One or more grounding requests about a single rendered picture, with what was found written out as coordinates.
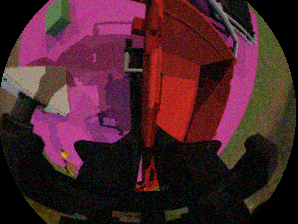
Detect small green block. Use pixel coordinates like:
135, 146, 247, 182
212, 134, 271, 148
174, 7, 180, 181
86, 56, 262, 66
44, 0, 71, 36

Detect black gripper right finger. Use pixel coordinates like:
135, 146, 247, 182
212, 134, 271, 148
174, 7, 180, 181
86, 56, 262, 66
152, 125, 222, 190

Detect small yellow block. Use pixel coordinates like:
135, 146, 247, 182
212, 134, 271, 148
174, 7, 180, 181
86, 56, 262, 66
60, 151, 69, 159

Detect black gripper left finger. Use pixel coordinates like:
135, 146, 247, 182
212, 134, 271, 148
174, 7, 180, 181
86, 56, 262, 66
73, 121, 142, 192

